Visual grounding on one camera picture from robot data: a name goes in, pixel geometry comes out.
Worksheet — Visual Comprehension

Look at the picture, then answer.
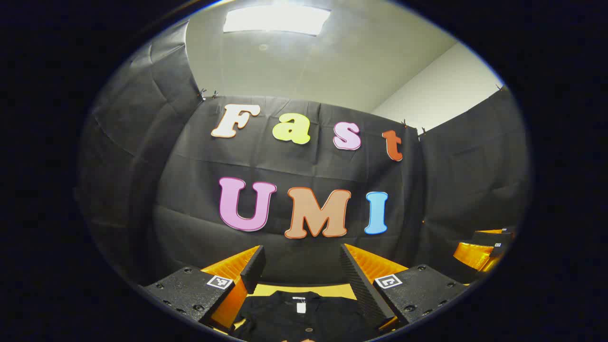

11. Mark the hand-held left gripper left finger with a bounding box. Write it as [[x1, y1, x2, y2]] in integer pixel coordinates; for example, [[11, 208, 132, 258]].
[[142, 245, 266, 333]]

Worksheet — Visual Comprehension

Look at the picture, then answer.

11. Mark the black backdrop cloth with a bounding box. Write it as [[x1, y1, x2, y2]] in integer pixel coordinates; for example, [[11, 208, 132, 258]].
[[76, 19, 530, 288]]

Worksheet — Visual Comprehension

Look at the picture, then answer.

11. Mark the ceiling light panel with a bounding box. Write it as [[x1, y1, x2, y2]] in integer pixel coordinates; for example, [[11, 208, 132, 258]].
[[222, 5, 332, 37]]

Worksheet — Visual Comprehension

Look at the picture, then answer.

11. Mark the black buttoned garment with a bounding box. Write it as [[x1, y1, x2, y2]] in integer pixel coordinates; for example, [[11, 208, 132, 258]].
[[230, 291, 380, 342]]

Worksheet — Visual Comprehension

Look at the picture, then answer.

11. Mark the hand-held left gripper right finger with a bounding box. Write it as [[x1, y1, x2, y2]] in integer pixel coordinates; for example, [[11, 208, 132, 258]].
[[340, 244, 471, 333]]

